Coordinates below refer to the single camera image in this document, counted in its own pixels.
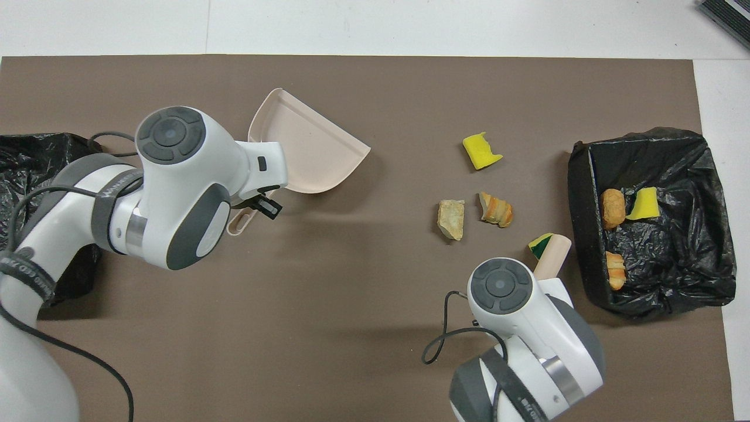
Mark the notched yellow sponge piece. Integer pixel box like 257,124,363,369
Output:
462,132,504,171

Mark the plain yellow sponge piece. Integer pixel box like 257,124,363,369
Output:
626,187,660,222

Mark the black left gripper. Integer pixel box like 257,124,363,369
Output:
234,186,283,220

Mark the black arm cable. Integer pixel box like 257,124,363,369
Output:
422,291,510,422
0,132,144,422

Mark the cream pastry piece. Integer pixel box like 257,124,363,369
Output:
605,251,626,291

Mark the black ribbed device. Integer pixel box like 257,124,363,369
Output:
696,0,750,50

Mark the beige bread chunk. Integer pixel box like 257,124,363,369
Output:
437,199,466,241

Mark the striped orange croissant piece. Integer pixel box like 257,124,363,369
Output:
479,192,514,229

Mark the beige brush with black bristles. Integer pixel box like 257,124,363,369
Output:
533,233,572,281

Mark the brown bread roll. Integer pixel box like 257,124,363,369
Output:
601,188,626,230

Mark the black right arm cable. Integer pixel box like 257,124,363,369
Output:
422,291,510,422

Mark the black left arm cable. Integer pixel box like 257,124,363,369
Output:
0,132,144,422

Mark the yellow and green sponge piece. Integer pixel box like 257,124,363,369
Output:
527,233,554,260

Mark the beige plastic dustpan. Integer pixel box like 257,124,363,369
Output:
226,88,371,236

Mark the bin lined with black bag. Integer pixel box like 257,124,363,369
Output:
567,127,737,320
0,133,106,308

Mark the brown table mat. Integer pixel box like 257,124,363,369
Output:
0,55,733,422

